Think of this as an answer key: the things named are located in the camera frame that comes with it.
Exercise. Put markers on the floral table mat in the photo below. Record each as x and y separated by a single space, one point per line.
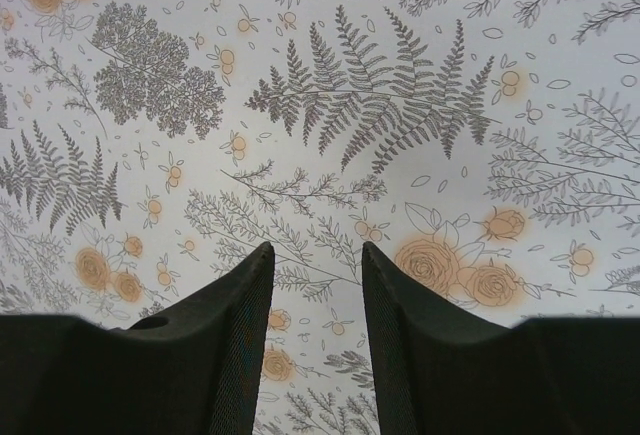
488 147

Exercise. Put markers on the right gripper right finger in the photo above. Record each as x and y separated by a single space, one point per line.
439 369

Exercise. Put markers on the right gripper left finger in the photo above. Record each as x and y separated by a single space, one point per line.
192 368

